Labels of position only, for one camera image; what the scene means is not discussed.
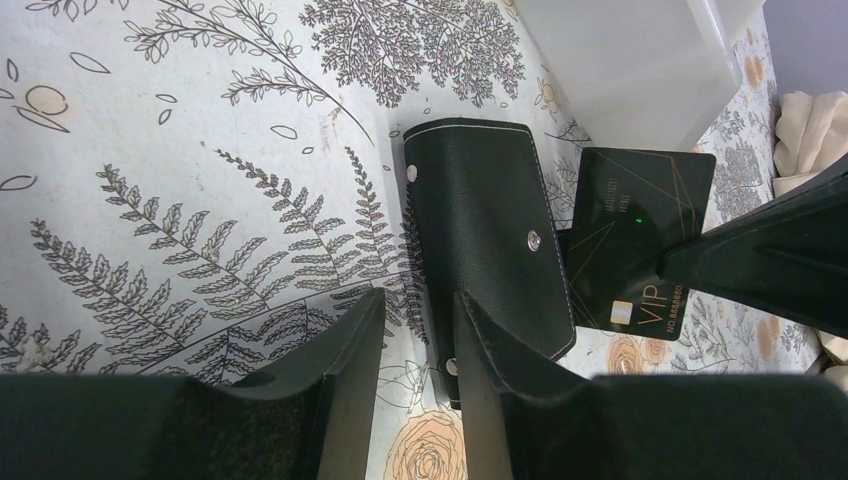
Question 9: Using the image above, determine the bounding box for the black leather card holder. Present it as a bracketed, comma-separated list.
[403, 118, 577, 410]

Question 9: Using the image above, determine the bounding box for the black VIP card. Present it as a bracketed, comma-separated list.
[562, 147, 716, 341]

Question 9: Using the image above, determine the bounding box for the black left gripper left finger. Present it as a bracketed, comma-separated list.
[1, 288, 385, 479]

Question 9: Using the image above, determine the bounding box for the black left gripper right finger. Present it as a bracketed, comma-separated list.
[454, 291, 847, 479]

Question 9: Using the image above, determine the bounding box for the beige crumpled cloth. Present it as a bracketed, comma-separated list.
[772, 91, 847, 197]

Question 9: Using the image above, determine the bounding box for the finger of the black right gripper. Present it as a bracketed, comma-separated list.
[657, 158, 847, 337]

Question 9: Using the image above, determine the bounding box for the white plastic card box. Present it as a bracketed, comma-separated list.
[516, 0, 763, 151]

